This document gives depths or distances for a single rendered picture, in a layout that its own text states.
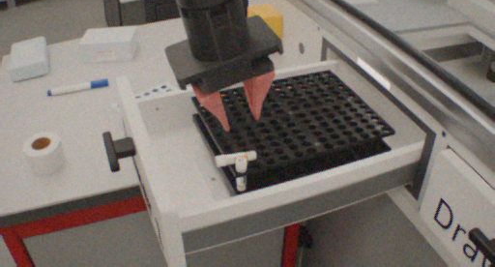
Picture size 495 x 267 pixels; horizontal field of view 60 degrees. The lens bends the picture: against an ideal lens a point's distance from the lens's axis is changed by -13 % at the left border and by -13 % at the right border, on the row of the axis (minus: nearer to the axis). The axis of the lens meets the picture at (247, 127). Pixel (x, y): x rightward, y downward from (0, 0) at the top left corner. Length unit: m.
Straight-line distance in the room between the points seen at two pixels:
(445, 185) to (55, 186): 0.58
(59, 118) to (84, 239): 0.25
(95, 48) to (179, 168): 0.53
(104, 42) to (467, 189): 0.83
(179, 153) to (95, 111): 0.31
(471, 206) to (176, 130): 0.43
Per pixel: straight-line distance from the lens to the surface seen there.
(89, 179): 0.79
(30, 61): 1.12
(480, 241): 0.51
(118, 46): 1.10
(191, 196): 0.61
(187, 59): 0.45
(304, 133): 0.61
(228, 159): 0.55
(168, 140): 0.71
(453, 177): 0.56
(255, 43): 0.45
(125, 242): 0.87
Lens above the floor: 1.25
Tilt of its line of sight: 35 degrees down
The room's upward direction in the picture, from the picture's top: straight up
